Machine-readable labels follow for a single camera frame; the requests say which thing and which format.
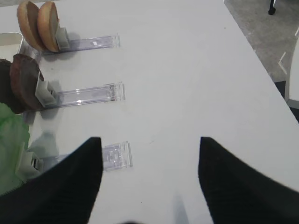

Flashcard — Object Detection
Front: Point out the rear bread slice in rack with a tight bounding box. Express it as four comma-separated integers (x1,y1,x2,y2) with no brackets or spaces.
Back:
17,0,46,51

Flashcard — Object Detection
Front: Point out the front bread slice in rack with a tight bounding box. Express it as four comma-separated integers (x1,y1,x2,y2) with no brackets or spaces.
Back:
37,1,59,52

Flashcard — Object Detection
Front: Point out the bread slice in rack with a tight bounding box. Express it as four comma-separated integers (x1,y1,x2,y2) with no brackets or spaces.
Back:
17,0,46,51
37,1,59,52

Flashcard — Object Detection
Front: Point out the clear bread rack rail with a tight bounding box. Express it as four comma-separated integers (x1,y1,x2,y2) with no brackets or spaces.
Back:
20,27,121,56

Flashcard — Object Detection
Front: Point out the black chair leg caster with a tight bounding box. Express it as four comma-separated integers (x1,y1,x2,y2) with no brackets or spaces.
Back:
268,0,276,15

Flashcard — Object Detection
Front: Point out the green lettuce leaf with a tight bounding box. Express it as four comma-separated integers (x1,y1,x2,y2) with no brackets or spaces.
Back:
0,103,30,195

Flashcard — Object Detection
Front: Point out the white chair edge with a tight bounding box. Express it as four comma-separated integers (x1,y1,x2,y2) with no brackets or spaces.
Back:
285,40,299,109

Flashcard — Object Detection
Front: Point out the clear patty rack rail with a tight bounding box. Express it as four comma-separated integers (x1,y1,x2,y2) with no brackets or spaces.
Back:
33,79,125,110

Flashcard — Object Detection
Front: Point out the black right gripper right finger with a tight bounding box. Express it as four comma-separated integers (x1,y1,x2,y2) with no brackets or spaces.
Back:
198,137,299,224

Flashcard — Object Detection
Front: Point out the brown meat patty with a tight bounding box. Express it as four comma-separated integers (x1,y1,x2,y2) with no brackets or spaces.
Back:
0,59,25,114
9,54,43,111

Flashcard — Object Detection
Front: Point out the front brown meat patty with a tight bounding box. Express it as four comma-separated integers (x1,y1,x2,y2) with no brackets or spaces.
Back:
9,54,43,111

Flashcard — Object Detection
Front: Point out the rear brown meat patty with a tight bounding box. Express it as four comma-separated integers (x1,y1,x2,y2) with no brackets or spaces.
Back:
0,59,25,114

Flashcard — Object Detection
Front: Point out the white serving tray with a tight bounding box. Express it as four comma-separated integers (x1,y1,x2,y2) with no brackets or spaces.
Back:
0,32,23,53

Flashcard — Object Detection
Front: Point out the clear lettuce rack rail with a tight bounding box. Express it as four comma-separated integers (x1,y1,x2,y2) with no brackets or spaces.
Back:
15,141,133,182

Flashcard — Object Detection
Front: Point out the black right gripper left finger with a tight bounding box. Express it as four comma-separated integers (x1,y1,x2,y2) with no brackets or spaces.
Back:
0,137,103,224

